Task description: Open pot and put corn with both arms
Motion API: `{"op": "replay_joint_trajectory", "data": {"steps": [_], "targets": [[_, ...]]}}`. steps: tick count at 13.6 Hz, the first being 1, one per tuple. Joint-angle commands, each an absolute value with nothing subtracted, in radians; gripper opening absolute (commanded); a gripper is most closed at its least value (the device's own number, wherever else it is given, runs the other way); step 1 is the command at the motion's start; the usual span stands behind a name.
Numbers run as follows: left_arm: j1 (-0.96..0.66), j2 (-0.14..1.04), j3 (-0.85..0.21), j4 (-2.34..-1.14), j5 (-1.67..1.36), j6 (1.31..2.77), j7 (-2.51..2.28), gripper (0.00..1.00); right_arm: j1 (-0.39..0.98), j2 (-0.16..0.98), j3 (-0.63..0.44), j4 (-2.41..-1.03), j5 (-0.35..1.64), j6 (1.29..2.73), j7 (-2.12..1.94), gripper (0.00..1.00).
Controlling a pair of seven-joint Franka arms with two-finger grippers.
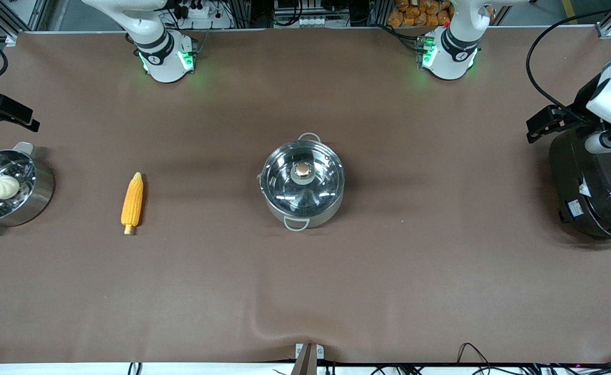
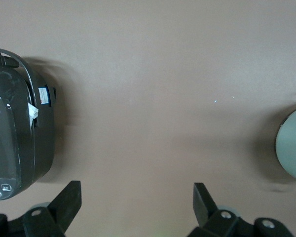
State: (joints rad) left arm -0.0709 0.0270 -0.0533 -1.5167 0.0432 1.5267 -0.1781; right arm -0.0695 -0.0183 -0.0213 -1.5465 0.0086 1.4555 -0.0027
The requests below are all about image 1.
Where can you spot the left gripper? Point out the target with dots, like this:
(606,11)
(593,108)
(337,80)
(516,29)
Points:
(571,119)

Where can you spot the yellow corn cob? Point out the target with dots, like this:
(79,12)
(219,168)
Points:
(132,202)

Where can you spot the glass pot lid with knob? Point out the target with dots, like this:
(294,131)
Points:
(304,179)

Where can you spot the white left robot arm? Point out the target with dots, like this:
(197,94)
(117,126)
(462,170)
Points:
(454,49)

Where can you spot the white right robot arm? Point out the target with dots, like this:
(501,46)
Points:
(160,49)

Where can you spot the stainless steel steamer pot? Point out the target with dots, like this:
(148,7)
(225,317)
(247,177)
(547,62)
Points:
(37,195)

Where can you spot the stainless steel cooking pot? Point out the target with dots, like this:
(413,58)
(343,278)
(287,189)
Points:
(305,216)

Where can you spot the white steamed bun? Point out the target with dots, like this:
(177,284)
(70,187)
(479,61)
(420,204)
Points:
(3,186)

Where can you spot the black rice cooker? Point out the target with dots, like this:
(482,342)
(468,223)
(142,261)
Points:
(597,192)

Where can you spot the bag of orange snacks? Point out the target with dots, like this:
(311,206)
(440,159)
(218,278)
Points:
(420,13)

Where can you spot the white power strip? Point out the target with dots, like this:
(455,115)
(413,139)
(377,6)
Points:
(196,10)

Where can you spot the brown table cloth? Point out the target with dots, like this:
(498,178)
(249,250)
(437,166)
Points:
(389,286)

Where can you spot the aluminium frame profile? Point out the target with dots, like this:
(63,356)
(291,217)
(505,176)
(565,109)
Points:
(9,18)

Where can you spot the metal table edge bracket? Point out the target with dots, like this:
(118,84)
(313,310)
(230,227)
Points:
(308,354)

